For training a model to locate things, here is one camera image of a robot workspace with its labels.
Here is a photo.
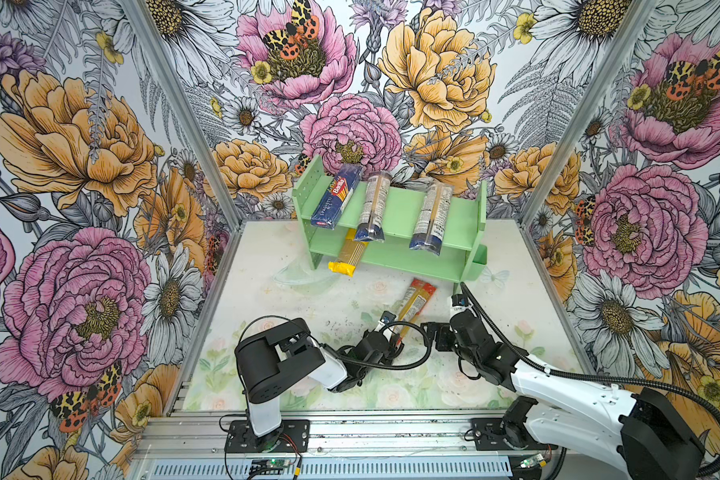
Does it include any red spaghetti bag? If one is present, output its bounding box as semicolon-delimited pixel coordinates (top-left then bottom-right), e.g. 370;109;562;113
395;278;437;324

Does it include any yellow spaghetti bag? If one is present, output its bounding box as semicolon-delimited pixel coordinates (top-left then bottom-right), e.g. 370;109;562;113
328;229;368;277

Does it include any clear labelled spaghetti bag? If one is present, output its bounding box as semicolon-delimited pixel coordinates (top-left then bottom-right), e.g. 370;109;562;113
409;182;453;256

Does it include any blue Barilla spaghetti box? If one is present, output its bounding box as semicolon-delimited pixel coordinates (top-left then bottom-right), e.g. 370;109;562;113
310;164;363;229

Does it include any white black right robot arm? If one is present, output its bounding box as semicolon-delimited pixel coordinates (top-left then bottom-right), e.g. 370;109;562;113
424;295;705;479

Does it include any green two-tier shelf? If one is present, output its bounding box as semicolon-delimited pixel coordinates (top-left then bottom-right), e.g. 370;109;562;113
292;157;487;283

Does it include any green circuit board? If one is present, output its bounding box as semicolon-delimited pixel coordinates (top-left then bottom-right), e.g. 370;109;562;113
248;459;289;479

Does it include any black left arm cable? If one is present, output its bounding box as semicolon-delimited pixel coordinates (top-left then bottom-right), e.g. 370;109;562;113
218;314;433;433

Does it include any black corrugated right cable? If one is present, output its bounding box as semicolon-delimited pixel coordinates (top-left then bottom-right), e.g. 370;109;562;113
458;281;720;478

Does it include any aluminium front rail base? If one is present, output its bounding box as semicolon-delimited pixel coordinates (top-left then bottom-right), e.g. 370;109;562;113
127;410;624;479

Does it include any aluminium right corner post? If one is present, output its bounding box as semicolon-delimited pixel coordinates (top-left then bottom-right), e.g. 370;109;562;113
518;0;656;229

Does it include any aluminium corner post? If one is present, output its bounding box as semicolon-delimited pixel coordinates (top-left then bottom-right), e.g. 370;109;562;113
518;0;656;229
123;1;244;233

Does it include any aluminium left corner post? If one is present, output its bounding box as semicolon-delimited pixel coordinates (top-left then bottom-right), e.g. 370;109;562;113
123;1;244;233

